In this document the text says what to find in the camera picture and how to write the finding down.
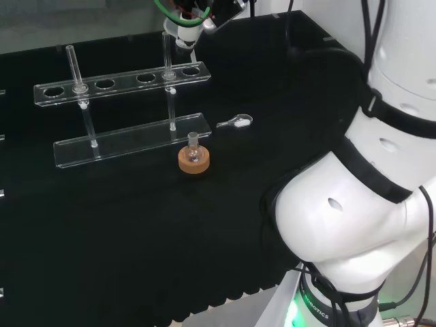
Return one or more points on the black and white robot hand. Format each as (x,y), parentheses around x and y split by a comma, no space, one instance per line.
(187,33)

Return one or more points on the translucent plastic funnel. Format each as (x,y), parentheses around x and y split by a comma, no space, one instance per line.
(170,28)

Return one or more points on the round-bottom glass flask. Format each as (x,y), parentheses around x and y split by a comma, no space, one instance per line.
(194,152)

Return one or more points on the clear acrylic funnel stand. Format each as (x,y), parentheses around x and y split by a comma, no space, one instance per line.
(129,139)

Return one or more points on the black bench cloth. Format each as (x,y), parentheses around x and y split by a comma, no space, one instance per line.
(136,221)

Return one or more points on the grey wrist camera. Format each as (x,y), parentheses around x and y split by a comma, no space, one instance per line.
(229,15)

